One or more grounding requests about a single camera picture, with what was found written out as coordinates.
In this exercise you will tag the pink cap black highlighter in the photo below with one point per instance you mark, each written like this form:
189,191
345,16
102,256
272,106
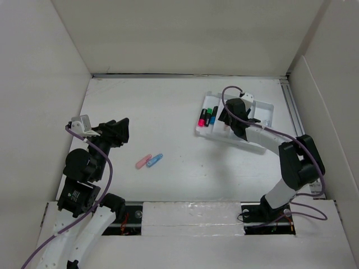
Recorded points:
201,121

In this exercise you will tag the blue translucent eraser case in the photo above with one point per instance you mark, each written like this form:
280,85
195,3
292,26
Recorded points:
154,160

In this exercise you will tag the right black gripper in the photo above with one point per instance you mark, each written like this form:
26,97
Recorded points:
224,116

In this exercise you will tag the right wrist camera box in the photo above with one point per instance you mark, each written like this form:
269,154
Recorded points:
247,98

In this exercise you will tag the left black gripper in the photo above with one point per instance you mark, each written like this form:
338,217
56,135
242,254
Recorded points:
116,132

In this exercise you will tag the pink translucent eraser case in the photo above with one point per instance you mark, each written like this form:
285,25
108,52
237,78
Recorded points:
143,161

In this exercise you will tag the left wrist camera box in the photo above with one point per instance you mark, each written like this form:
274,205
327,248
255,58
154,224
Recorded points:
81,126

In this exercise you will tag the blue cap black highlighter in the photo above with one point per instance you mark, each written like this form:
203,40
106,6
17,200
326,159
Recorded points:
213,115

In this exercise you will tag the metal rail right edge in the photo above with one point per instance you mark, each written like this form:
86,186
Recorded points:
316,186

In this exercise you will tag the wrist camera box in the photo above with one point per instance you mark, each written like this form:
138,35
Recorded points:
81,126
247,98

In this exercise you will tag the white foam block front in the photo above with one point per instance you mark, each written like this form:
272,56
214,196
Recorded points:
196,219

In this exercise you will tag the green cap black highlighter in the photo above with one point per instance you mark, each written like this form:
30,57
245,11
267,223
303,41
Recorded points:
208,116

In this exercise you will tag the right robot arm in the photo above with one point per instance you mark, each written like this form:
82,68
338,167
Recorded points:
300,162

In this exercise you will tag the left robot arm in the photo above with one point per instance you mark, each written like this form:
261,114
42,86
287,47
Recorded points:
84,209

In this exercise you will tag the white divided organizer tray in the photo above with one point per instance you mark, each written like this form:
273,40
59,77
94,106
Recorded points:
211,128

